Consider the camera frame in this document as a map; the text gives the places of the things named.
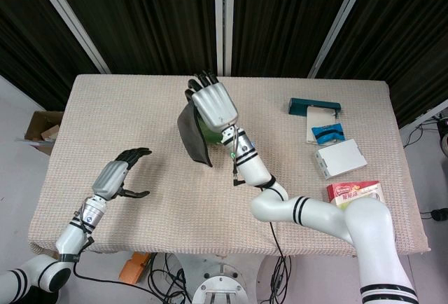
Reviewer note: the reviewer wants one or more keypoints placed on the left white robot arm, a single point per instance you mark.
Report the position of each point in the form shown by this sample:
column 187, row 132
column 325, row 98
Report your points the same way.
column 71, row 237

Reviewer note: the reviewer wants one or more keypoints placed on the blue packet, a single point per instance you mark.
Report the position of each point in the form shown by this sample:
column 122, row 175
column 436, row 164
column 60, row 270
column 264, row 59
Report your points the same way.
column 327, row 132

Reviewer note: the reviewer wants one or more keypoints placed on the white frame post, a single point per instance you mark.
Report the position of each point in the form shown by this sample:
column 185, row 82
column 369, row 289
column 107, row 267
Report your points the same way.
column 70, row 20
column 224, row 20
column 341, row 20
column 425, row 115

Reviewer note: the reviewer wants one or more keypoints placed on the small black floor object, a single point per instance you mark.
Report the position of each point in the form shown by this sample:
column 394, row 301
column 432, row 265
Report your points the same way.
column 439, row 214

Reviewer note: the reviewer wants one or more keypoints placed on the green cloth with black trim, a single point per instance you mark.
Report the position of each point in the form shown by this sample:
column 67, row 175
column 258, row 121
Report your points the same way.
column 190, row 136

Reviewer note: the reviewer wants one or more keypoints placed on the orange object under table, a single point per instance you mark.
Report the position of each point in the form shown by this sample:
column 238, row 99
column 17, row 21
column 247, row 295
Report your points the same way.
column 131, row 267

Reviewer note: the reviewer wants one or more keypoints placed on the white carton with blue icons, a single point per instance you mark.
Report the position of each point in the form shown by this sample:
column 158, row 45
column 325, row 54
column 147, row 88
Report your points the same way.
column 343, row 158

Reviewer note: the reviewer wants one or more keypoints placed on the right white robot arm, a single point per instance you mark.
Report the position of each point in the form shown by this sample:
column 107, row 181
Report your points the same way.
column 367, row 234

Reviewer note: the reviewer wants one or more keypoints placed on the beige waffle tablecloth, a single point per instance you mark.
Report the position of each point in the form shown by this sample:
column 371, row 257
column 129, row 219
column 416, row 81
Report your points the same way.
column 140, row 108

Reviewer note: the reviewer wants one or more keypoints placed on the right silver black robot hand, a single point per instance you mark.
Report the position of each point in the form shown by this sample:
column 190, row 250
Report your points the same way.
column 213, row 104

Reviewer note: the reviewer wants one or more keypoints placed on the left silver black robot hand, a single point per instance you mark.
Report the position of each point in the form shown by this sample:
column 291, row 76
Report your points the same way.
column 110, row 178

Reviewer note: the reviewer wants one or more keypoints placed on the teal long box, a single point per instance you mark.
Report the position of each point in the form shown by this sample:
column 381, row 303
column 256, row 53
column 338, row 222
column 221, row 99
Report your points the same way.
column 297, row 106

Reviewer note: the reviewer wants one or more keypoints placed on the red white food box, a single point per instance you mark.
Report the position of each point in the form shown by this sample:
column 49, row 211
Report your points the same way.
column 346, row 192

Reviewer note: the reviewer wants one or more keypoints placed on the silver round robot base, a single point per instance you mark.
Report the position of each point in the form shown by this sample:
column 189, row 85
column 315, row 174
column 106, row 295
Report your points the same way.
column 224, row 283

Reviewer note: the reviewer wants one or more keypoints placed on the brown cardboard box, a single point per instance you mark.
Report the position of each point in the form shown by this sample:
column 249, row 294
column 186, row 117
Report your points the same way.
column 38, row 125

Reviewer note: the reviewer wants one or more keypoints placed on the dark curtain panel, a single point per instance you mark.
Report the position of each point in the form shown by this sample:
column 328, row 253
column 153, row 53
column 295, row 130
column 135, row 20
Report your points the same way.
column 409, row 38
column 147, row 20
column 24, row 38
column 280, row 20

